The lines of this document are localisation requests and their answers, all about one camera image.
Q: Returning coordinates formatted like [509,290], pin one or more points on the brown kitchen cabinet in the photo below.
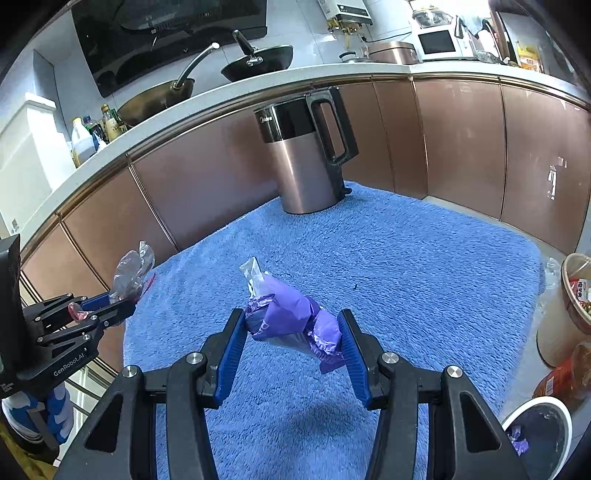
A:
[461,138]

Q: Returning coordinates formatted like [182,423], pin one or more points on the person's left hand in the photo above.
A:
[57,410]

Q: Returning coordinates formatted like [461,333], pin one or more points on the white water heater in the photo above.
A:
[346,11]

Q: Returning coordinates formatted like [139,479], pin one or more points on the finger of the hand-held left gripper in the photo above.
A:
[115,313]
[97,301]

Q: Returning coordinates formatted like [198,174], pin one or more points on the white plastic jug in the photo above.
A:
[83,145]

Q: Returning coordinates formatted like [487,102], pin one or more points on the large purple plastic wrapper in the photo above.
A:
[295,309]

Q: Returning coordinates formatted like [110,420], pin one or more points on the instant noodle cup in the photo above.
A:
[561,314]

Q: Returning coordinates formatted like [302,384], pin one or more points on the black frying pan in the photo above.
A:
[258,62]

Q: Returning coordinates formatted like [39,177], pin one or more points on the black range hood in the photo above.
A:
[171,41]

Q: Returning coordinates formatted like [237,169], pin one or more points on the orange snack packet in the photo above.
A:
[565,374]

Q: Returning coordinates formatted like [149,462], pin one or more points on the white microwave oven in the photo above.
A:
[441,41]

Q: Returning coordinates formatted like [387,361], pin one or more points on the clear red-printed plastic wrapper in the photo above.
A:
[131,272]

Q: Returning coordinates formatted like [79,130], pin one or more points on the yellow packet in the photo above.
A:
[528,57]

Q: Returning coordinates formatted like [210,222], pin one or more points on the small purple plastic wrapper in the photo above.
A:
[519,441]

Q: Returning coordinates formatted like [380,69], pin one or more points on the white trash bin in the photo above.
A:
[545,434]

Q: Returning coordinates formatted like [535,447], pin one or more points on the copper bread box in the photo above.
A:
[392,51]

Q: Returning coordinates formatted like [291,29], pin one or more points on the golden wok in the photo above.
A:
[152,104]

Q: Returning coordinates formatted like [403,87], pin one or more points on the blue fluffy mat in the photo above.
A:
[415,277]

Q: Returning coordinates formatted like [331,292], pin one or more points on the white cabinet box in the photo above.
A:
[27,157]

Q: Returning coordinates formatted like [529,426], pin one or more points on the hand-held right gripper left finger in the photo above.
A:
[231,360]

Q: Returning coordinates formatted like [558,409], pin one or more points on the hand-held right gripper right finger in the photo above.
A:
[353,360]

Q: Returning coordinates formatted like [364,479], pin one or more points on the copper electric kettle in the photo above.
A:
[304,161]

